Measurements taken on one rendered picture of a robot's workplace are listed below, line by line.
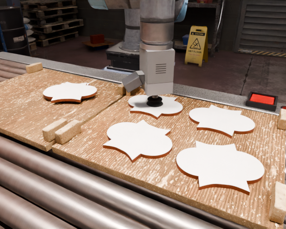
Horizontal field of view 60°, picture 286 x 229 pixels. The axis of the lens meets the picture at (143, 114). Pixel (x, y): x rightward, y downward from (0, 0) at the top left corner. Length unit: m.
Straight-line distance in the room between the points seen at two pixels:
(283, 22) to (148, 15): 4.76
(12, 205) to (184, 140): 0.32
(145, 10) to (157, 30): 0.05
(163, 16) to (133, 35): 0.58
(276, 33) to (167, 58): 4.75
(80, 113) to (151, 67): 0.21
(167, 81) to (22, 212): 0.38
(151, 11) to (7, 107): 0.44
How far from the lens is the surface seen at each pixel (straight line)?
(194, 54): 4.22
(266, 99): 0.78
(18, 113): 0.68
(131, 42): 1.11
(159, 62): 0.56
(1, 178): 0.52
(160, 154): 0.46
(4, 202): 0.46
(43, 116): 0.64
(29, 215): 0.42
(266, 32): 5.25
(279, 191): 0.41
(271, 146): 0.55
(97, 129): 0.55
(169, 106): 0.63
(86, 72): 0.98
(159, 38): 0.55
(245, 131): 0.56
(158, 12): 0.54
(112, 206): 0.43
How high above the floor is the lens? 1.22
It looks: 28 degrees down
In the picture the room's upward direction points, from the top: straight up
